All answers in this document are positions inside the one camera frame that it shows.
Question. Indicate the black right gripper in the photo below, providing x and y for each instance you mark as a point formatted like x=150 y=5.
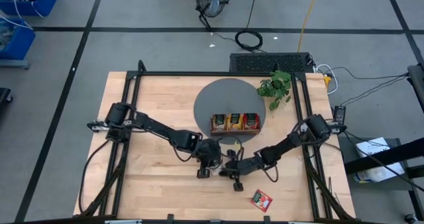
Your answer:
x=245 y=166

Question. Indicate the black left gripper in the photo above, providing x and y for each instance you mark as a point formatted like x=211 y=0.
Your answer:
x=209 y=152

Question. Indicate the strawberry tea packet red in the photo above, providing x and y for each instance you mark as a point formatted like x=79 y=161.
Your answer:
x=261 y=201
x=251 y=121

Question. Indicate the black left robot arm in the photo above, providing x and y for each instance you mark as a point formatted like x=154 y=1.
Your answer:
x=159 y=128

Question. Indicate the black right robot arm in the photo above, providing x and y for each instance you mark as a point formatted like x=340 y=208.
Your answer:
x=285 y=147

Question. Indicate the wooden three-compartment tray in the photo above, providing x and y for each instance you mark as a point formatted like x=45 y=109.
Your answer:
x=232 y=132

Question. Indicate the grey round mat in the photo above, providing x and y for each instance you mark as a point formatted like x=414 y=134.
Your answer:
x=225 y=94

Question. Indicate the green potted plant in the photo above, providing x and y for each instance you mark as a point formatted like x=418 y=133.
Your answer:
x=276 y=85

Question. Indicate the grey side table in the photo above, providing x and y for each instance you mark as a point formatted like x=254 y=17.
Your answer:
x=347 y=151

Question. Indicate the black perforated computer case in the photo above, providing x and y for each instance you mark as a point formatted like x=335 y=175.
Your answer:
x=265 y=63

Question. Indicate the small black controller box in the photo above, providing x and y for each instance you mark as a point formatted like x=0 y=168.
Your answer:
x=340 y=114

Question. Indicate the yellow power plug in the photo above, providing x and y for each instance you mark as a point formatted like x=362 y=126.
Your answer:
x=327 y=81

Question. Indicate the white paper stack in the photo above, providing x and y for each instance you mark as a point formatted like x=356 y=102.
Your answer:
x=369 y=147

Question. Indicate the black metal stand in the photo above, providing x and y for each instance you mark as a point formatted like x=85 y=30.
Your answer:
x=381 y=156

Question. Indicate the black floor fan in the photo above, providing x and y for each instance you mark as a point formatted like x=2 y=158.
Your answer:
x=212 y=2

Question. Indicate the black caster wheel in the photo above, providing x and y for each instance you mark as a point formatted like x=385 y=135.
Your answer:
x=410 y=218

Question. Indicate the blue plastic bin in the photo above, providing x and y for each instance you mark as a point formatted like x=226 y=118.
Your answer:
x=49 y=0
x=24 y=46

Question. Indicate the grey dolly platform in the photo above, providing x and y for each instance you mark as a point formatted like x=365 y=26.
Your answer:
x=13 y=64

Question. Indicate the black aluminium table frame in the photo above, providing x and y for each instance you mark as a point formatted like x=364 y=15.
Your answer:
x=198 y=74

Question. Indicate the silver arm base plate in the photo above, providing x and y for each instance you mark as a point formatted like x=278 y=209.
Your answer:
x=96 y=126

